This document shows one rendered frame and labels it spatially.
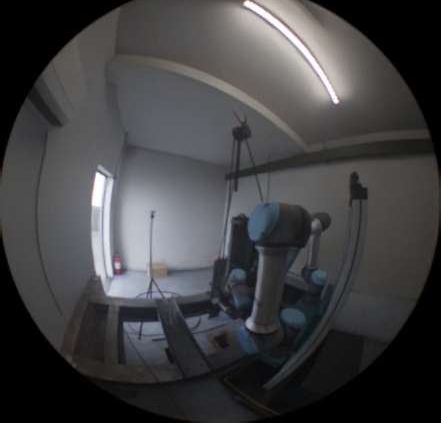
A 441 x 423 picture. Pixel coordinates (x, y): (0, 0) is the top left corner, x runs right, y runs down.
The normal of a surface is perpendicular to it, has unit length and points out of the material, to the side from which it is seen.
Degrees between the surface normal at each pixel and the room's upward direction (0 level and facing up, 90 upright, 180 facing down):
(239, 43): 180
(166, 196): 90
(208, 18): 180
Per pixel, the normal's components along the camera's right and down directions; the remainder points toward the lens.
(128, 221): 0.52, 0.00
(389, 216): -0.85, -0.11
